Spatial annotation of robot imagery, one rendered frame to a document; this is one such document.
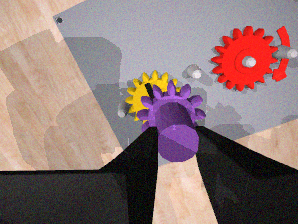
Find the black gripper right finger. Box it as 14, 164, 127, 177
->
195, 126, 298, 224

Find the yellow gear with black stripe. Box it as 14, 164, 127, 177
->
125, 70, 168, 121

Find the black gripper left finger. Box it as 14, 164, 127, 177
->
0, 127, 158, 224

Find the purple gear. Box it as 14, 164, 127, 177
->
137, 80, 206, 162

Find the red gear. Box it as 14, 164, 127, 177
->
211, 26, 278, 91

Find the red curved arrow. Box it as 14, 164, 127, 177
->
272, 26, 290, 82

